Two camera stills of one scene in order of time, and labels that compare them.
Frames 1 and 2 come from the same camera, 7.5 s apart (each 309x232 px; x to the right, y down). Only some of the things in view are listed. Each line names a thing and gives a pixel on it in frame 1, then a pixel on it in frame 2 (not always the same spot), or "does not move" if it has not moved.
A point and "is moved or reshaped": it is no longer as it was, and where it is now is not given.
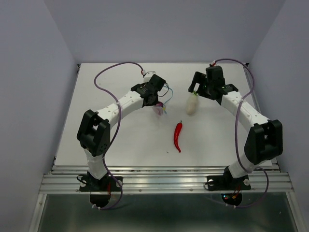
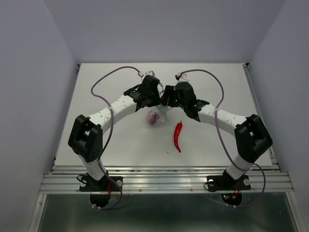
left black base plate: (105, 184) does not move
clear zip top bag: (164, 96) is moved or reshaped
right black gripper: (199, 78) to (169, 91)
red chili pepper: (178, 129) does not move
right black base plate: (227, 182) does not move
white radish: (192, 103) is moved or reshaped
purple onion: (159, 108) to (152, 118)
